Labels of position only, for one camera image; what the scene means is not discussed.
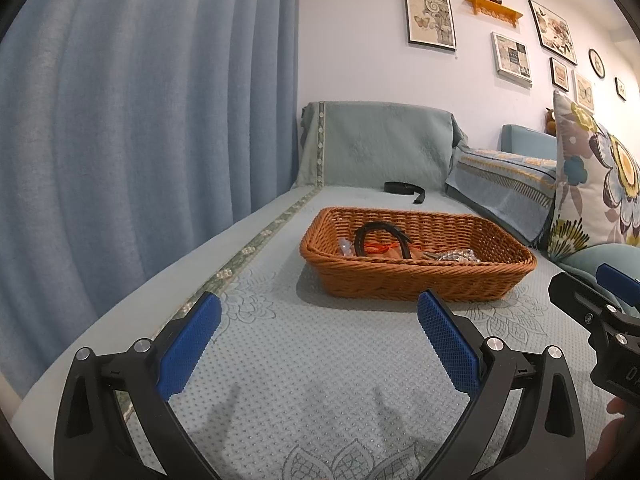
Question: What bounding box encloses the teal cushion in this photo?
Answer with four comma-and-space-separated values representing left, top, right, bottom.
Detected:
557, 244, 640, 286

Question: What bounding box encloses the white picture frame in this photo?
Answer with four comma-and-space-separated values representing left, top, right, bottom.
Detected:
491, 31, 533, 86

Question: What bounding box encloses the grey-blue quilted sofa cover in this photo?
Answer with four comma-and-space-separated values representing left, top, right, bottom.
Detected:
10, 185, 640, 480

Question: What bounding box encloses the person's right hand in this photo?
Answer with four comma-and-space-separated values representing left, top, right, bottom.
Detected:
585, 396, 639, 468

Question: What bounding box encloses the small black picture frame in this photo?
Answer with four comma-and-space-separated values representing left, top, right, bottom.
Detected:
550, 57, 571, 92

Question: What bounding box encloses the brown wicker basket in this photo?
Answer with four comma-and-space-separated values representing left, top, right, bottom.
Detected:
299, 206, 538, 303

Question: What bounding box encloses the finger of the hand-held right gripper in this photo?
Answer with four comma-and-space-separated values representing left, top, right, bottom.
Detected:
548, 271, 621, 331
595, 262, 640, 317

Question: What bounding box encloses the yellow wall shelf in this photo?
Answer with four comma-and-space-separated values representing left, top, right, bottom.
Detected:
465, 0, 524, 26

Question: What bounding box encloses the black headband on sofa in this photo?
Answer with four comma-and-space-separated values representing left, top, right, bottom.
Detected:
384, 181, 427, 206

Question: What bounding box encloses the floral pillow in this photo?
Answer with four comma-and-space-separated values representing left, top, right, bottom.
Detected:
547, 90, 640, 261

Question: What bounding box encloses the patterned fringed cushion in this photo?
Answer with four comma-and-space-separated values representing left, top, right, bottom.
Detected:
445, 146, 558, 248

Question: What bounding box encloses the large butterfly picture frame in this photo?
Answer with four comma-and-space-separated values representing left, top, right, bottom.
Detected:
403, 0, 457, 52

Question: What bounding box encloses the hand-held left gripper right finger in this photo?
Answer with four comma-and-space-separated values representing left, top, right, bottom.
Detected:
416, 289, 587, 480

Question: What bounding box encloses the teal sofa backrest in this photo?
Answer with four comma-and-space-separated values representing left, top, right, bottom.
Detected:
501, 124, 558, 161

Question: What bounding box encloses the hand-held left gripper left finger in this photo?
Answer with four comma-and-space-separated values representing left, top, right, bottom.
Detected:
52, 290, 223, 480

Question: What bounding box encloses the large floral picture frame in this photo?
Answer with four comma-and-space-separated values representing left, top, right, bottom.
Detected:
528, 0, 578, 66

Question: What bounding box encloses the teal quilted armrest cover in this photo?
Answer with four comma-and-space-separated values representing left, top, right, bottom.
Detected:
292, 101, 468, 192

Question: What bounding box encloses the blue curtain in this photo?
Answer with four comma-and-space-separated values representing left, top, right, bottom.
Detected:
0, 0, 303, 401

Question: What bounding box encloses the black hair band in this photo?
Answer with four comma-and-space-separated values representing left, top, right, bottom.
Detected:
354, 222, 412, 260

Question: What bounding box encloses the light butterfly picture frame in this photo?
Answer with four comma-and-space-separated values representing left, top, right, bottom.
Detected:
572, 71, 596, 112

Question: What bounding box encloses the clear crystal bead bracelet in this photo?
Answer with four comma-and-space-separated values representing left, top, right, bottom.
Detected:
432, 248, 483, 263

